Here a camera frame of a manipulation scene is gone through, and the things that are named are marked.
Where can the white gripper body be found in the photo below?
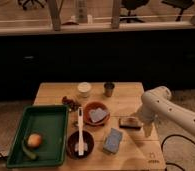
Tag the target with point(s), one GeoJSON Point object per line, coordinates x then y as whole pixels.
{"type": "Point", "coordinates": [145, 115]}

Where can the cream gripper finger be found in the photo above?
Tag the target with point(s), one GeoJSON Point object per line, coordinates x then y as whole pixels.
{"type": "Point", "coordinates": [148, 127]}

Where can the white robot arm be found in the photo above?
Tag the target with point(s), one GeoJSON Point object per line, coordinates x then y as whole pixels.
{"type": "Point", "coordinates": [156, 102]}

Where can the small metal cup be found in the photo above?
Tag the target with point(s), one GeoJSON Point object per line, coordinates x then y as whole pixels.
{"type": "Point", "coordinates": [108, 89]}

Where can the white paper cup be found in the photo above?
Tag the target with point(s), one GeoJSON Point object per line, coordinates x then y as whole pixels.
{"type": "Point", "coordinates": [84, 89]}

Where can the blue sponge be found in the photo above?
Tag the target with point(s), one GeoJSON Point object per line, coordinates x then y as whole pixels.
{"type": "Point", "coordinates": [112, 141]}

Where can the grey heart-shaped cloth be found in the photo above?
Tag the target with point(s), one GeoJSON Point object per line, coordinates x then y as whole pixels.
{"type": "Point", "coordinates": [97, 115]}

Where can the orange plate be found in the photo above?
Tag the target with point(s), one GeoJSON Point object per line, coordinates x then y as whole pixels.
{"type": "Point", "coordinates": [95, 105]}

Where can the white brush tool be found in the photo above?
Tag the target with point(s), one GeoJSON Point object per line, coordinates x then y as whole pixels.
{"type": "Point", "coordinates": [81, 144]}

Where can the dark dried fruit cluster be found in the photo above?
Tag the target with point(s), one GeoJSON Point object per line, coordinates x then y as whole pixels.
{"type": "Point", "coordinates": [73, 105]}

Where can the dark brown bowl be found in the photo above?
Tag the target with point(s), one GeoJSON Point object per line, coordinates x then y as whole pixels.
{"type": "Point", "coordinates": [72, 145]}

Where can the green plastic tray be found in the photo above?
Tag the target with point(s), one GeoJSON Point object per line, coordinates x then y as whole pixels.
{"type": "Point", "coordinates": [51, 123]}

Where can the black office chair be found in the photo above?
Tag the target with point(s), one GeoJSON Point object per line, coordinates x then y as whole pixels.
{"type": "Point", "coordinates": [131, 5]}
{"type": "Point", "coordinates": [24, 3]}
{"type": "Point", "coordinates": [181, 4]}

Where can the orange round fruit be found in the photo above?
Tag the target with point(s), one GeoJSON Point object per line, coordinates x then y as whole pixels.
{"type": "Point", "coordinates": [34, 140]}

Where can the black office chair right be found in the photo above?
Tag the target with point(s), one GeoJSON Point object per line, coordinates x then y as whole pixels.
{"type": "Point", "coordinates": [181, 4]}

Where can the green cucumber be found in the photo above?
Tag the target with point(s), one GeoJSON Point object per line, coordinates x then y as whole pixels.
{"type": "Point", "coordinates": [31, 155]}

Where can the black office chair left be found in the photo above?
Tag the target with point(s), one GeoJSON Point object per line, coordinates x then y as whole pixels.
{"type": "Point", "coordinates": [24, 3]}

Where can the wooden railing post middle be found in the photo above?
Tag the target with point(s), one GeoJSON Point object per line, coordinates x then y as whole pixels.
{"type": "Point", "coordinates": [115, 14]}

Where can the wooden railing post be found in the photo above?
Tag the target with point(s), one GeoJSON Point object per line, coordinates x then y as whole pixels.
{"type": "Point", "coordinates": [115, 14]}
{"type": "Point", "coordinates": [54, 14]}

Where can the wooden railing post left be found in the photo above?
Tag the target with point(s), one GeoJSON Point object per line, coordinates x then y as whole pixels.
{"type": "Point", "coordinates": [54, 14]}

